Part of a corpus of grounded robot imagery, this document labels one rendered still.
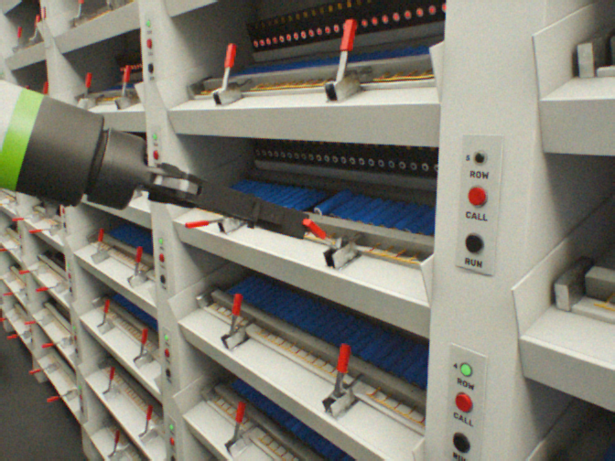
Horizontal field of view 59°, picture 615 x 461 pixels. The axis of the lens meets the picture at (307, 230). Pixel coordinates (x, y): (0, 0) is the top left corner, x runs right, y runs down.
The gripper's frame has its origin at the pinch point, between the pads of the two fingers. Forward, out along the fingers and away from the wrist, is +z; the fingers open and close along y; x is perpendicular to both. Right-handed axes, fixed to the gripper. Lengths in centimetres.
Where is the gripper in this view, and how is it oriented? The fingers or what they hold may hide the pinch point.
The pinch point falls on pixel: (280, 219)
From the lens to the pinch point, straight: 61.1
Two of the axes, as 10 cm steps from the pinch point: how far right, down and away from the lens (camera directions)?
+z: 8.6, 2.6, 4.5
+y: 4.4, 0.7, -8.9
